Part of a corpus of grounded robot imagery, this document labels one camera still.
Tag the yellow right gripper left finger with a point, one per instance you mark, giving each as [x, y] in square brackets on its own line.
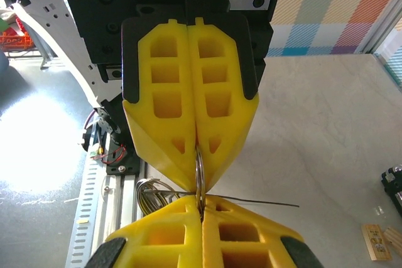
[157, 243]

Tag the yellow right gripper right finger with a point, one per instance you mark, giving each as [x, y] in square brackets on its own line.
[251, 243]

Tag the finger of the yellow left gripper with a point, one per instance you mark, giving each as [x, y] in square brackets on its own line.
[226, 130]
[163, 142]

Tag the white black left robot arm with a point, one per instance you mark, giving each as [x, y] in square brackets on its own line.
[66, 48]

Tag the red plastic crate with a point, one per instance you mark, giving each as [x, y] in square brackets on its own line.
[15, 40]

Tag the wooden tag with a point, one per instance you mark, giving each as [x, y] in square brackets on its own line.
[375, 243]

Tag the black hard case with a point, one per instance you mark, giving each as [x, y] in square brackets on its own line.
[394, 192]

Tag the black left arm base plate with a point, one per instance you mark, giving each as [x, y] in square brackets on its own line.
[125, 168]

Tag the long aluminium base rail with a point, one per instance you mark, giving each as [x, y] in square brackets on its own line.
[125, 192]

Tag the aluminium frame post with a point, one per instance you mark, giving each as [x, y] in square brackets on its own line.
[383, 20]

